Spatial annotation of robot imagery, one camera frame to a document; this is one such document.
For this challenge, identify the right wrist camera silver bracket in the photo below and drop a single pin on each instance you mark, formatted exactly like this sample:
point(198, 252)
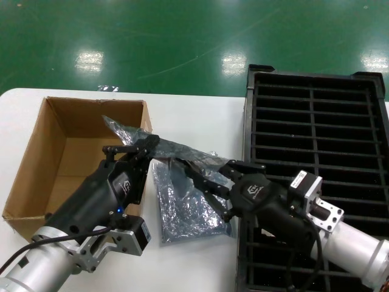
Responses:
point(328, 213)

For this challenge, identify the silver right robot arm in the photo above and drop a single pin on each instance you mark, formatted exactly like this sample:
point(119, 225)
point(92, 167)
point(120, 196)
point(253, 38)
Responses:
point(358, 249)

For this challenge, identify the flat empty antistatic bag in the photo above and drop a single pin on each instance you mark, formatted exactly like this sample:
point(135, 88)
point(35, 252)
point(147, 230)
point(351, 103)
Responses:
point(188, 222)

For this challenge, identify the brown cardboard box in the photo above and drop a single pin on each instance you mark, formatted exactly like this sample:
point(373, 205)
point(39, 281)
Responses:
point(76, 118)

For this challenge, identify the grey antistatic bag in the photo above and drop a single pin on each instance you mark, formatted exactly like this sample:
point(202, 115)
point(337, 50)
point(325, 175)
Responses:
point(133, 130)

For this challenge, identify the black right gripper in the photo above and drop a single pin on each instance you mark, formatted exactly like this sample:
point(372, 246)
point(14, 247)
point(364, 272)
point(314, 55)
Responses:
point(264, 200)

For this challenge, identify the black slotted plastic container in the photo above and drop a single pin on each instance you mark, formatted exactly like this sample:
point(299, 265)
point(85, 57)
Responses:
point(313, 121)

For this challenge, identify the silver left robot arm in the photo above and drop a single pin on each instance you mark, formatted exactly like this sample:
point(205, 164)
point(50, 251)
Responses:
point(36, 264)

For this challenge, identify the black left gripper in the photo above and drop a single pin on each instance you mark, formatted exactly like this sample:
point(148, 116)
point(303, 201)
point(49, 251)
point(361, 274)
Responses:
point(100, 197)

